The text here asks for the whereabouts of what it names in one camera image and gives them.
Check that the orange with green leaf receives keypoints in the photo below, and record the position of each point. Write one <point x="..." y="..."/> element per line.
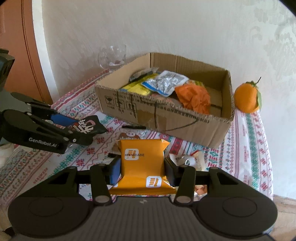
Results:
<point x="247" y="97"/>

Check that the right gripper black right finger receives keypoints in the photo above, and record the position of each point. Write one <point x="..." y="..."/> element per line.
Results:
<point x="184" y="178"/>

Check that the black beef snack packet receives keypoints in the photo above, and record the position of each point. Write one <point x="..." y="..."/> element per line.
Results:
<point x="89" y="125"/>

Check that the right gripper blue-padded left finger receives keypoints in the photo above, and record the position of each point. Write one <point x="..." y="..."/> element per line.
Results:
<point x="103" y="174"/>

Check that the clear glass cup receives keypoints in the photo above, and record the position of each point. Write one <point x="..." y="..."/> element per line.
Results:
<point x="112" y="57"/>

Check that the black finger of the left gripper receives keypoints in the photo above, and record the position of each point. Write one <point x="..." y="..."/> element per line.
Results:
<point x="68" y="135"/>

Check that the grey dark snack packet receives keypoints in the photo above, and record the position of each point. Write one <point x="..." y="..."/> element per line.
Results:
<point x="143" y="73"/>

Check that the white blue foil snack packet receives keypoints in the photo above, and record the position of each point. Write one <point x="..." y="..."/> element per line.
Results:
<point x="165" y="83"/>

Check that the patterned red green tablecloth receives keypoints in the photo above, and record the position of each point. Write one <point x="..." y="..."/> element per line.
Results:
<point x="244" y="152"/>

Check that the brown cardboard box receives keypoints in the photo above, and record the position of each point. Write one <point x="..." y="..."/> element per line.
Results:
<point x="164" y="117"/>

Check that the clear nut snack packet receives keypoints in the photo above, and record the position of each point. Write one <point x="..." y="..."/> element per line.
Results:
<point x="195" y="160"/>

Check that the brown wooden door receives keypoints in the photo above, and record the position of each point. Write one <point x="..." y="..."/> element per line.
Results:
<point x="18" y="37"/>

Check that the orange crumpled snack bag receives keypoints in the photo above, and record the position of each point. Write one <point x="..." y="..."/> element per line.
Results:
<point x="194" y="97"/>

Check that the yellow snack packet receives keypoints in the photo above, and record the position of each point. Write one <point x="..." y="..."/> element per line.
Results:
<point x="137" y="87"/>

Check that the orange snack packet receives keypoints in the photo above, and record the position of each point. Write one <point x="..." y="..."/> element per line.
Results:
<point x="143" y="168"/>

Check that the brown pig snack packet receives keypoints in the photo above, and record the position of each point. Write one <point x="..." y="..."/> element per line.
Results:
<point x="128" y="132"/>

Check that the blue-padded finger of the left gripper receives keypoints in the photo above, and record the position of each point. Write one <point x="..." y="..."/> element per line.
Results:
<point x="44" y="111"/>

